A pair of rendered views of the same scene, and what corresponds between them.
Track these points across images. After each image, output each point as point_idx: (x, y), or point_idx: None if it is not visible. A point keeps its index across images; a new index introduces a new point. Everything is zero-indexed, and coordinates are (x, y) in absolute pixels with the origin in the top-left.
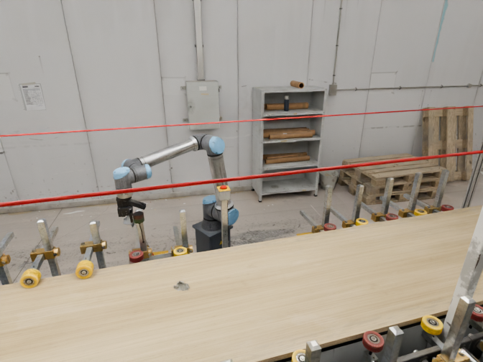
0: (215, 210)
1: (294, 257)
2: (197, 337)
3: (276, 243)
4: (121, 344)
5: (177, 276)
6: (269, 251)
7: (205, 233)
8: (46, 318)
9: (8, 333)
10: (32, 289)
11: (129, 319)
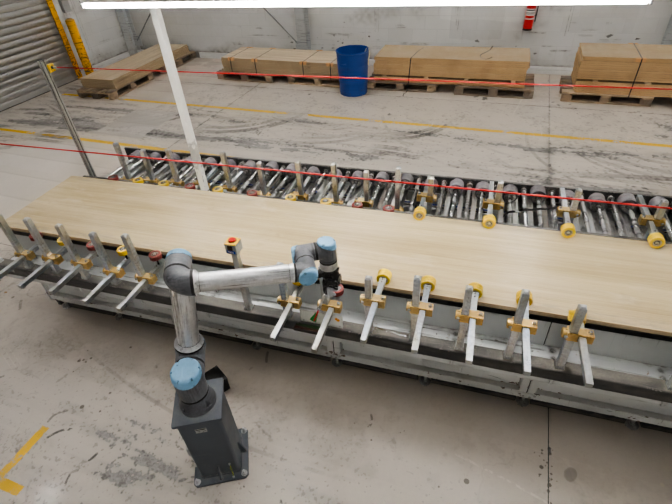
0: (201, 354)
1: (224, 239)
2: (329, 218)
3: (219, 255)
4: (369, 228)
5: None
6: None
7: (220, 388)
8: (412, 256)
9: (435, 255)
10: None
11: (360, 238)
